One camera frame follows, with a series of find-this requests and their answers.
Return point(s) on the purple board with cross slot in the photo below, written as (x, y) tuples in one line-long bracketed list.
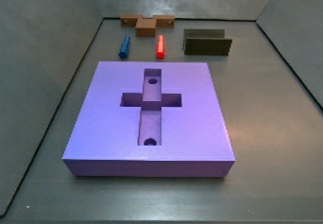
[(150, 123)]

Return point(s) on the red cylindrical peg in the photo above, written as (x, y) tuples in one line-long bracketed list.
[(161, 48)]

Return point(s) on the blue cylindrical peg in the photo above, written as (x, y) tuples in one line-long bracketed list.
[(125, 47)]

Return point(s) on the dark olive H-shaped block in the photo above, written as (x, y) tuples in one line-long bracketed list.
[(206, 42)]

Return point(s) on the brown T-shaped block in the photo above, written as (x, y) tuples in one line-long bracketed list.
[(147, 25)]

